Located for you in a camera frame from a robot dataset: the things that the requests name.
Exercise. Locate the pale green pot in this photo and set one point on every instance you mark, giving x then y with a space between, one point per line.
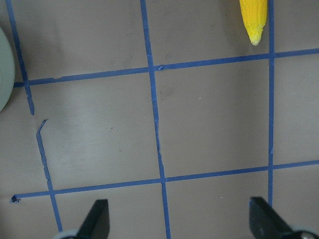
7 70

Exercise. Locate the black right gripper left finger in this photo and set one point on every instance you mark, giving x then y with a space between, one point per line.
97 223

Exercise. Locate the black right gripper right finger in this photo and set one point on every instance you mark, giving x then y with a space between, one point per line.
265 223

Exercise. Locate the yellow toy corn cob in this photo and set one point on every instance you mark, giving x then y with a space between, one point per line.
254 16

